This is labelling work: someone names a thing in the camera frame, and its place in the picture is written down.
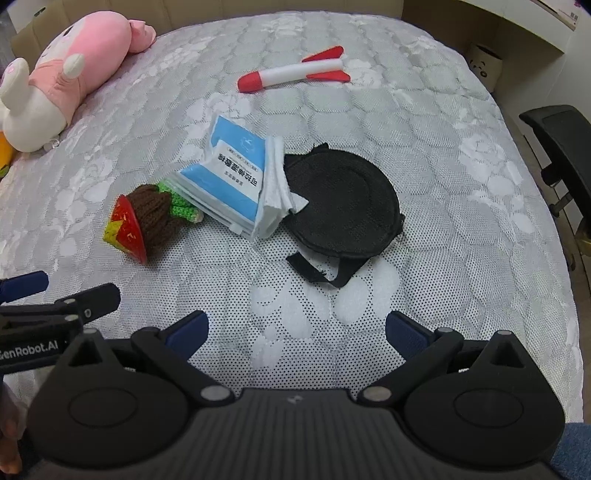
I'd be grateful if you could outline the blue wet wipes packet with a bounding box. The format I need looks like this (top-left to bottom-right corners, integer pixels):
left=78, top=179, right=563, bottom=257
left=175, top=115, right=278, bottom=238

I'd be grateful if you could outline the pink rabbit plush toy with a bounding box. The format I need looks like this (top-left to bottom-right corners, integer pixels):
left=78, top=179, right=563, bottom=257
left=0, top=11, right=158, bottom=153

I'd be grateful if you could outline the black round container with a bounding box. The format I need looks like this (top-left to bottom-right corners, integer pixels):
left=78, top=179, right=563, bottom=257
left=281, top=142, right=405, bottom=289

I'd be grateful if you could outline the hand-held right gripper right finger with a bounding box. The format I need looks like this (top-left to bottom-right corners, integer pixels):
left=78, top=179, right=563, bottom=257
left=356, top=311, right=525, bottom=408

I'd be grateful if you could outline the black office chair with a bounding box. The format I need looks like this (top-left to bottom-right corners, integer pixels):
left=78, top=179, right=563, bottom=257
left=519, top=105, right=591, bottom=219

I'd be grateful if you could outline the white panda waste bin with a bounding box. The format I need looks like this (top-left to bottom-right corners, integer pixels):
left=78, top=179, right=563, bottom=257
left=465, top=43, right=504, bottom=93

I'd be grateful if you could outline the yellow plush toy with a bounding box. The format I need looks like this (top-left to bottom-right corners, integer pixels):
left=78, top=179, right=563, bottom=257
left=0, top=133, right=16, bottom=180

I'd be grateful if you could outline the white wet wipe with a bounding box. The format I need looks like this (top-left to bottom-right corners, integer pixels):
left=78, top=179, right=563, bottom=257
left=253, top=136, right=310, bottom=241

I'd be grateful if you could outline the person's left hand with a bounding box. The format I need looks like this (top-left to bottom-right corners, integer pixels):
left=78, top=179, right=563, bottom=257
left=0, top=404, right=23, bottom=469

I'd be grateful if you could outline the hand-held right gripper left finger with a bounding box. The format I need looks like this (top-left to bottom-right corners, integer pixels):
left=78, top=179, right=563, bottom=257
left=54, top=311, right=235, bottom=408

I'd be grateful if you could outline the blue cloth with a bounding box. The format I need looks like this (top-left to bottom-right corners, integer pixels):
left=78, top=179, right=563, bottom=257
left=561, top=422, right=591, bottom=480

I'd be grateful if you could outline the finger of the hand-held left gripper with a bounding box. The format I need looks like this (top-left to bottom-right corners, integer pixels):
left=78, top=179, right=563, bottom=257
left=0, top=271, right=50, bottom=304
left=0, top=284, right=122, bottom=329

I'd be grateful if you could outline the white quilted mattress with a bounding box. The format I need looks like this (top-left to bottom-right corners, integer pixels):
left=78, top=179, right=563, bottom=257
left=0, top=7, right=581, bottom=480

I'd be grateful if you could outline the knitted flower pot toy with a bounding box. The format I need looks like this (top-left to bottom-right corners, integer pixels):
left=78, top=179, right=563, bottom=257
left=103, top=181, right=205, bottom=265

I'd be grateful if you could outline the beige headboard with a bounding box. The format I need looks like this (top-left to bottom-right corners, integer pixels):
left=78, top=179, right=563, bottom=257
left=10, top=0, right=407, bottom=56

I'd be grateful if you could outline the white pink box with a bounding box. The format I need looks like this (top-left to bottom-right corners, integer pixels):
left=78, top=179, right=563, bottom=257
left=538, top=0, right=581, bottom=32

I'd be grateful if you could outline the white desk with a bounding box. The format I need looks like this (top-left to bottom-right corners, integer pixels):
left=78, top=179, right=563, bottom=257
left=496, top=0, right=591, bottom=57

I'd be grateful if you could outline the red white rocket plush toy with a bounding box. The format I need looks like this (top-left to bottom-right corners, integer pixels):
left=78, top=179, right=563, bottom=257
left=237, top=45, right=352, bottom=94

